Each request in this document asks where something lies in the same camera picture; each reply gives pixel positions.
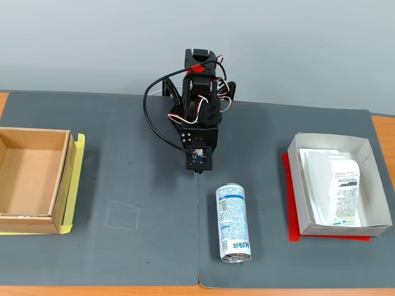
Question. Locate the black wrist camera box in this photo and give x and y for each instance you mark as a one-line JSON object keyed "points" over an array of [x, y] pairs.
{"points": [[207, 160]]}

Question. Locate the white blue Milkis can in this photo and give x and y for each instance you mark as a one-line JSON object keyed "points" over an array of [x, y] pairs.
{"points": [[233, 222]]}

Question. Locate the white pouch with label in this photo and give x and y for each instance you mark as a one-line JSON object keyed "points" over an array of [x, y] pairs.
{"points": [[327, 185]]}

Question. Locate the red paper sheet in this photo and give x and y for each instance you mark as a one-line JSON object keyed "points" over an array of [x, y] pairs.
{"points": [[291, 209]]}

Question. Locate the grey table mat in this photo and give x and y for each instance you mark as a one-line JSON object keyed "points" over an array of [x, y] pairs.
{"points": [[123, 185], [268, 262]]}

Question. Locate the brown cardboard box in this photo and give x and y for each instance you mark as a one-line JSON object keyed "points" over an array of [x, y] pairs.
{"points": [[27, 179]]}

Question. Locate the black table clamp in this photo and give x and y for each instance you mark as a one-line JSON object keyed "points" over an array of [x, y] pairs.
{"points": [[232, 89], [169, 87]]}

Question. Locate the white cardboard box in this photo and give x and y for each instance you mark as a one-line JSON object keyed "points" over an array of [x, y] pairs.
{"points": [[375, 185]]}

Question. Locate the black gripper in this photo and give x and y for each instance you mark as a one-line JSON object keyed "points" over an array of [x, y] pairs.
{"points": [[186, 137]]}

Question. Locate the yellow paper sheet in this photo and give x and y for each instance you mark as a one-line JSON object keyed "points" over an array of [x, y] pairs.
{"points": [[75, 191]]}

